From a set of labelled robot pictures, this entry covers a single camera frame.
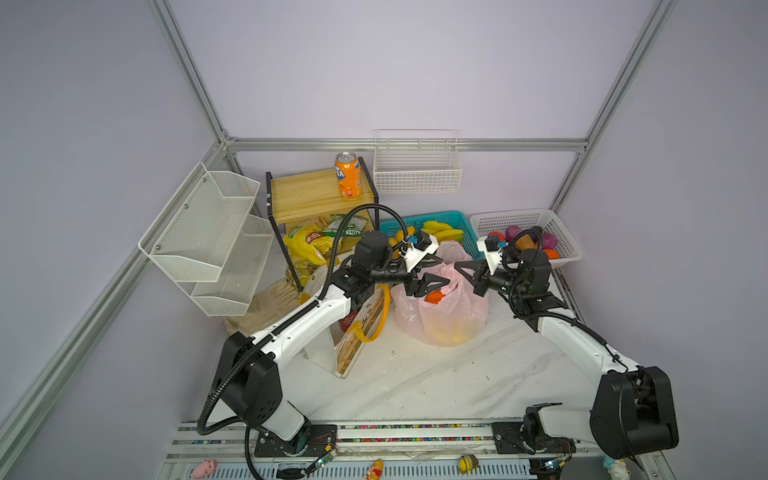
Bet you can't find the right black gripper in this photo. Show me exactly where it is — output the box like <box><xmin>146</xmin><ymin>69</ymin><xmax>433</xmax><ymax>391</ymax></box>
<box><xmin>454</xmin><ymin>260</ymin><xmax>527</xmax><ymax>299</ymax></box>

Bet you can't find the red cola can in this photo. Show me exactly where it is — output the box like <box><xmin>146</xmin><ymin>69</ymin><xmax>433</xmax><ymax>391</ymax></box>
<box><xmin>338</xmin><ymin>310</ymin><xmax>359</xmax><ymax>333</ymax></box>

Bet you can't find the pink plastic grocery bag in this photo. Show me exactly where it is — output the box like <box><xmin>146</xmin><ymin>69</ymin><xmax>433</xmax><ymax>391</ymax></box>
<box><xmin>391</xmin><ymin>262</ymin><xmax>490</xmax><ymax>348</ymax></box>

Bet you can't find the white canvas tote bag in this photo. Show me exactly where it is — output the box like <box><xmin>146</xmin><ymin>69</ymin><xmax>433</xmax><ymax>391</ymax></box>
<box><xmin>303</xmin><ymin>286</ymin><xmax>391</xmax><ymax>379</ymax></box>

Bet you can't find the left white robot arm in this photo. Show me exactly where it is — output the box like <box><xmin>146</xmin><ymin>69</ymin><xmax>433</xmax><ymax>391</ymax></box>
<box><xmin>196</xmin><ymin>225</ymin><xmax>448</xmax><ymax>455</ymax></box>

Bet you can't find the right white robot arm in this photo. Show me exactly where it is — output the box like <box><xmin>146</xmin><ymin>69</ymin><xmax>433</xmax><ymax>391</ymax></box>
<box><xmin>455</xmin><ymin>228</ymin><xmax>680</xmax><ymax>459</ymax></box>

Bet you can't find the purple round vegetable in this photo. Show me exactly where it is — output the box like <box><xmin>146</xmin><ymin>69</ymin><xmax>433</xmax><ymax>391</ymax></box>
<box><xmin>541</xmin><ymin>232</ymin><xmax>558</xmax><ymax>250</ymax></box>

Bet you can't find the green snack bag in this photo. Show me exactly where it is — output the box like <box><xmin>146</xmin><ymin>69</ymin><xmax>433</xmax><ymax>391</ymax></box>
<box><xmin>321</xmin><ymin>214</ymin><xmax>368</xmax><ymax>238</ymax></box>

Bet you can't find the white plastic vegetable basket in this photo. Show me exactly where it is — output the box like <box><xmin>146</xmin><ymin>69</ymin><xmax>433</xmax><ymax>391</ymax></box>
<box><xmin>470</xmin><ymin>209</ymin><xmax>583</xmax><ymax>269</ymax></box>

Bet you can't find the yellow chips bag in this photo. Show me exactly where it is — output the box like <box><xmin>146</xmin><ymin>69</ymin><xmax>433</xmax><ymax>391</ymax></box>
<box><xmin>283</xmin><ymin>221</ymin><xmax>334</xmax><ymax>266</ymax></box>

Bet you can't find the orange fruit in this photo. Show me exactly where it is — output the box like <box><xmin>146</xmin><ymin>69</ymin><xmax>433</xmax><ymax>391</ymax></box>
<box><xmin>424</xmin><ymin>290</ymin><xmax>445</xmax><ymax>305</ymax></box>

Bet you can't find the yellow banana bunch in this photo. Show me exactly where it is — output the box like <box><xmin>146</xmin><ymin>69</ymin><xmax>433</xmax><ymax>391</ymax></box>
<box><xmin>421</xmin><ymin>221</ymin><xmax>464</xmax><ymax>242</ymax></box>

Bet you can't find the teal plastic fruit basket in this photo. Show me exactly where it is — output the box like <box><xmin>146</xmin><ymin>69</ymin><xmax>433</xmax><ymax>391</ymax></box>
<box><xmin>403</xmin><ymin>210</ymin><xmax>482</xmax><ymax>264</ymax></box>

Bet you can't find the wooden three-tier shelf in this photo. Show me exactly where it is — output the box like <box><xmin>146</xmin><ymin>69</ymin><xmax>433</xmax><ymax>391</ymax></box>
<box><xmin>265</xmin><ymin>157</ymin><xmax>379</xmax><ymax>292</ymax></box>

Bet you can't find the orange soda can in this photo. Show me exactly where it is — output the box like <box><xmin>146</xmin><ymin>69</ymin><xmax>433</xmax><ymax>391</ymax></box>
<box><xmin>334</xmin><ymin>151</ymin><xmax>363</xmax><ymax>199</ymax></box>

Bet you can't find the white mesh two-tier rack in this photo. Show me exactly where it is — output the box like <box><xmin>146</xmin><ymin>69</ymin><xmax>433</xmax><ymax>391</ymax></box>
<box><xmin>138</xmin><ymin>163</ymin><xmax>274</xmax><ymax>317</ymax></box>

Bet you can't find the white wire wall basket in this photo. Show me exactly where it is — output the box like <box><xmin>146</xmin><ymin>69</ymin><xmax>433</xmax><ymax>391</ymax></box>
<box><xmin>373</xmin><ymin>129</ymin><xmax>463</xmax><ymax>194</ymax></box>

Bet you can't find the aluminium rail base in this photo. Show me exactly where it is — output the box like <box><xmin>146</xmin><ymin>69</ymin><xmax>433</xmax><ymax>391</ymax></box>
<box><xmin>157</xmin><ymin>335</ymin><xmax>678</xmax><ymax>480</ymax></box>

